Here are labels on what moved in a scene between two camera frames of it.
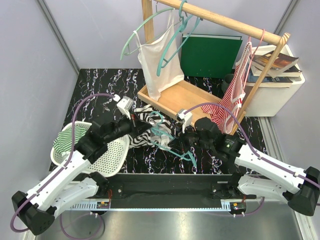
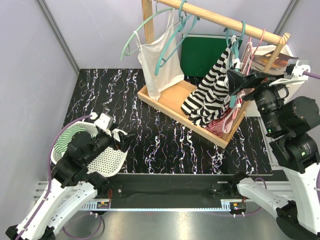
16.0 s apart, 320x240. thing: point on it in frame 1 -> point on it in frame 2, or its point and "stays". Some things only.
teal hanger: x=189 y=156 -> x=235 y=40
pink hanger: x=249 y=39 stays
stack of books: x=281 y=75 stays
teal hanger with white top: x=125 y=50 stays
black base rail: x=168 y=191 stays
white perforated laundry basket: x=109 y=162 stays
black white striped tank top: x=160 y=133 -> x=211 y=93
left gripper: x=136 y=126 -> x=125 y=140
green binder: x=209 y=56 stays
